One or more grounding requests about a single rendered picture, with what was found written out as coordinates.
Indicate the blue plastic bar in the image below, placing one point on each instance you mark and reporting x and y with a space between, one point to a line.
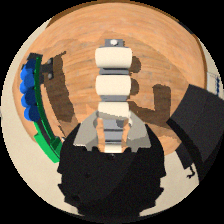
28 68
28 99
31 113
27 83

